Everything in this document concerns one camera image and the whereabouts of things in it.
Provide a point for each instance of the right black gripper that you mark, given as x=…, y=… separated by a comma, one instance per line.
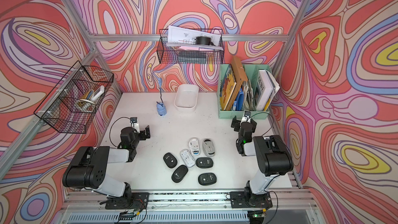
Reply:
x=236, y=124

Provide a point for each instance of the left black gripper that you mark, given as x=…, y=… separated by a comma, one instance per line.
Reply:
x=142, y=137

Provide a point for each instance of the grey computer mouse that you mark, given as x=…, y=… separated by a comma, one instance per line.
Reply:
x=208, y=147

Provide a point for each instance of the black mouse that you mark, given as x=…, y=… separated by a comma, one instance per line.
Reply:
x=204, y=163
x=179, y=174
x=207, y=179
x=170, y=160

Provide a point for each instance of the white mouse blue label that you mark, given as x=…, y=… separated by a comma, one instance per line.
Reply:
x=194, y=146

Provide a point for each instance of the white mouse underside up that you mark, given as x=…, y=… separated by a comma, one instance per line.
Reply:
x=187, y=158

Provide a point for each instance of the white storage box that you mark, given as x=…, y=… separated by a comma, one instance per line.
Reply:
x=186, y=98

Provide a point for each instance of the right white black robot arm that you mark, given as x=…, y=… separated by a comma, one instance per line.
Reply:
x=273, y=159

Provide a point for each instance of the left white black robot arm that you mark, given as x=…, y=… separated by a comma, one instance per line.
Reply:
x=88, y=168

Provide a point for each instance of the blue paw pen holder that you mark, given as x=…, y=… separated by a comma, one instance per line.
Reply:
x=161, y=108

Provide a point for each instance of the yellow red picture book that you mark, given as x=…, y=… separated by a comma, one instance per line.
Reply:
x=227, y=87

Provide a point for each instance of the brown cardboard book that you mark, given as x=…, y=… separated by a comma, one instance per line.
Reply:
x=240, y=77

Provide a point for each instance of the white hardcover book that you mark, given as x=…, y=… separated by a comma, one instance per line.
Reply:
x=265, y=90

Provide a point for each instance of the green file organizer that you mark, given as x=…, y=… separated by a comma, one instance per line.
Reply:
x=251, y=71

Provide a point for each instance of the white tube in basket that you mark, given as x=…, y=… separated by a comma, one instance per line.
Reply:
x=97, y=94

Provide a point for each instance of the black tape roll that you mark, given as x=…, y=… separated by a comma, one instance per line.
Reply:
x=203, y=40

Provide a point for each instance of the white printed paper sheet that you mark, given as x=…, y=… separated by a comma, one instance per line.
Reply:
x=185, y=38

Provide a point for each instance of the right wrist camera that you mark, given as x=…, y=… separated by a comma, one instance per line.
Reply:
x=246, y=116

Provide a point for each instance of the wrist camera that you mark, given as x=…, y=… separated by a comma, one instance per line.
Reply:
x=246, y=116
x=133, y=121

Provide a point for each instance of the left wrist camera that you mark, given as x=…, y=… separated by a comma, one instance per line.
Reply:
x=133, y=121

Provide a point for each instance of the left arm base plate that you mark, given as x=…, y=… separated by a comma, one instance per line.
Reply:
x=136, y=201

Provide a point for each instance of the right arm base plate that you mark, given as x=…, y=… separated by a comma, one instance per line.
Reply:
x=241, y=199

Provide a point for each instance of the left black wire basket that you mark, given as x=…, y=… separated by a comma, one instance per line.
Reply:
x=68, y=108

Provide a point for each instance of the black wire basket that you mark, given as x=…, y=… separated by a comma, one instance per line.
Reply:
x=174, y=55
x=68, y=108

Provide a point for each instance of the back black wire basket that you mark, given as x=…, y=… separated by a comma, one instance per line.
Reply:
x=174, y=55

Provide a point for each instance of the aluminium front rail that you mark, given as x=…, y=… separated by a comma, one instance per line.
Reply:
x=289, y=206

